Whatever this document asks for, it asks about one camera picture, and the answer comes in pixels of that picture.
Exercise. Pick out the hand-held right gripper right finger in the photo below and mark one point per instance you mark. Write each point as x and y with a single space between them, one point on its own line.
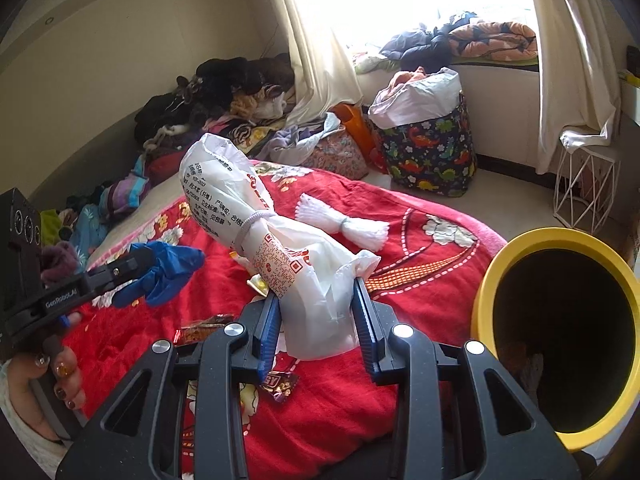
365 332

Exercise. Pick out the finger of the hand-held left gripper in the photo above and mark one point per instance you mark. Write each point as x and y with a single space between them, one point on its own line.
120 272

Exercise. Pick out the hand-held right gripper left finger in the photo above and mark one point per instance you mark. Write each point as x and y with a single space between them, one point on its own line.
267 332

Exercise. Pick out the blue glove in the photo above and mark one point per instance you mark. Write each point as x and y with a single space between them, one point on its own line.
170 270

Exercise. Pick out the yellow-rimmed black bin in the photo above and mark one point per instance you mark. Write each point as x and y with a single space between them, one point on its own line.
487 285

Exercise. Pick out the person's left forearm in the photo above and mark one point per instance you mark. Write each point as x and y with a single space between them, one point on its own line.
25 440

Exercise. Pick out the person's left hand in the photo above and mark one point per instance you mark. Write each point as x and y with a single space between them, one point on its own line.
60 367

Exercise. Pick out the purple fluffy cloth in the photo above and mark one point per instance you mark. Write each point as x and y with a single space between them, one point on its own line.
60 260

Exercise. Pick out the small yellow wrapper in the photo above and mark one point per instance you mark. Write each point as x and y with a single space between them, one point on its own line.
257 285

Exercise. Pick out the blue floral cloth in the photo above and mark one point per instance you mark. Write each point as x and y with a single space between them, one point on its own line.
90 230

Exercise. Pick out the dark red snack wrapper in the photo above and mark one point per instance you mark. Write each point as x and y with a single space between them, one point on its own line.
280 387

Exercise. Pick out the green cloth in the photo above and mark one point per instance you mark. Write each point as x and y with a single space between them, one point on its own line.
50 220

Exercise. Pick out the orange brown snack wrapper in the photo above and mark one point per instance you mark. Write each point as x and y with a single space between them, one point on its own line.
205 330

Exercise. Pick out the red floral blanket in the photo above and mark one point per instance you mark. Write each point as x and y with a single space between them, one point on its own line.
425 270

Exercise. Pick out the striped purple clothing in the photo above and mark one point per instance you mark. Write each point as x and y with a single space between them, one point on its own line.
125 185

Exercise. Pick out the white foam net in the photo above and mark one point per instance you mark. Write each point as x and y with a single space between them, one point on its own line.
345 222

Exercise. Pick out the floral fabric bag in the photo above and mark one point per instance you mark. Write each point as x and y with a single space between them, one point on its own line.
335 157

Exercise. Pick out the dinosaur print fabric bag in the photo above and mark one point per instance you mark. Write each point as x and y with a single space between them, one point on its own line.
430 155

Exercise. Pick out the orange bag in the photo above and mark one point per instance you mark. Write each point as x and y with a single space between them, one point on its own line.
357 130

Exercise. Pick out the pile of dark clothes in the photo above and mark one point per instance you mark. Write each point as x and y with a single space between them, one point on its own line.
220 80

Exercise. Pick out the pink clothing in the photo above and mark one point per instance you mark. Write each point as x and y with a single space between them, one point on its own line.
405 77

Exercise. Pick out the cream curtain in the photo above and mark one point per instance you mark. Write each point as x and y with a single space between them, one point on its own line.
315 60
570 60

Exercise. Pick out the black jacket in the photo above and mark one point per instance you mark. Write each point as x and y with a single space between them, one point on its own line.
415 45

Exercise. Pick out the orange patterned quilt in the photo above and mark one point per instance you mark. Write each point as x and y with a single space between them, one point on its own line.
495 37

